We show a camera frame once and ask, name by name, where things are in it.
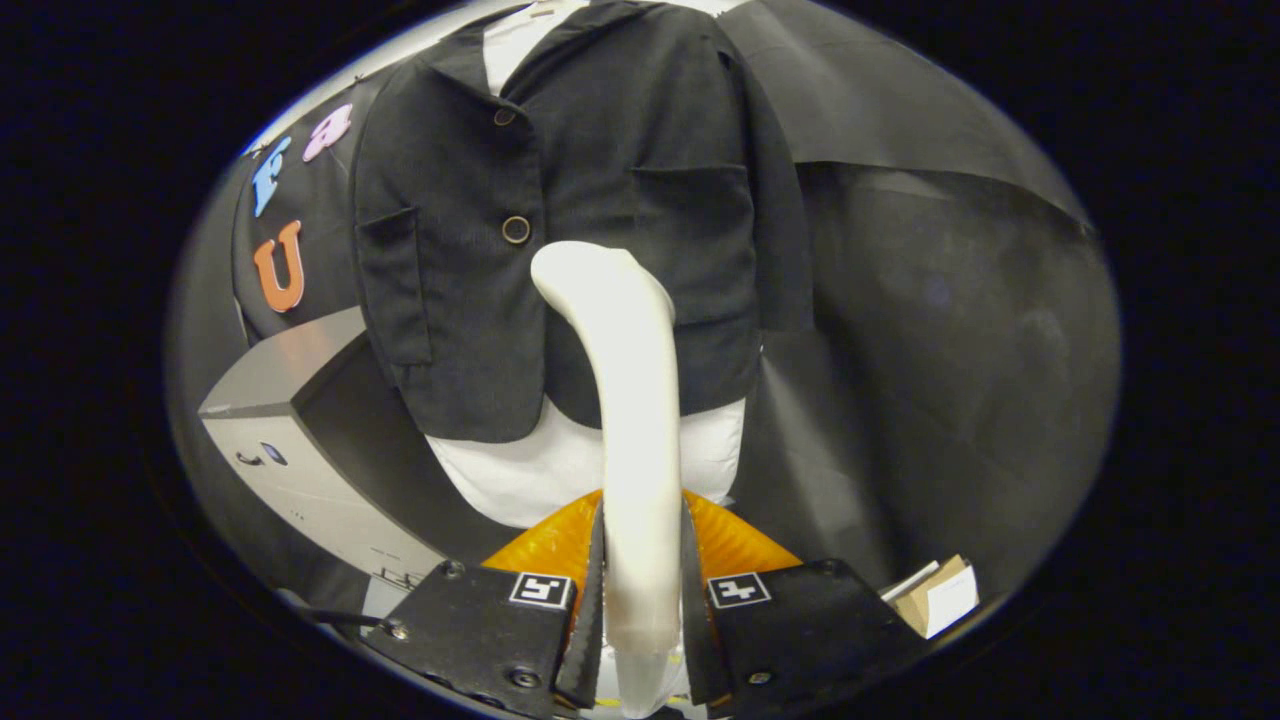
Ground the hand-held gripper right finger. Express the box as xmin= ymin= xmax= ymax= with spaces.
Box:
xmin=680 ymin=490 xmax=921 ymax=716

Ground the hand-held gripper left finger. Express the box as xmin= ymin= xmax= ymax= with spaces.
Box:
xmin=365 ymin=490 xmax=607 ymax=719

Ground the white garment steamer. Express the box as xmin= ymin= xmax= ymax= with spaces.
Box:
xmin=530 ymin=241 xmax=691 ymax=719

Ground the black blazer jacket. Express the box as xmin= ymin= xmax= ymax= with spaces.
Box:
xmin=350 ymin=0 xmax=816 ymax=444

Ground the white mannequin torso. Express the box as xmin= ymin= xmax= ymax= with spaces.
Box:
xmin=425 ymin=0 xmax=746 ymax=529

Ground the black backdrop cloth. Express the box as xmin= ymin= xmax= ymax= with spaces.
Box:
xmin=165 ymin=0 xmax=1121 ymax=611

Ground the grey cabinet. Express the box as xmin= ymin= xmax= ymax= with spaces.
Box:
xmin=198 ymin=306 xmax=521 ymax=601

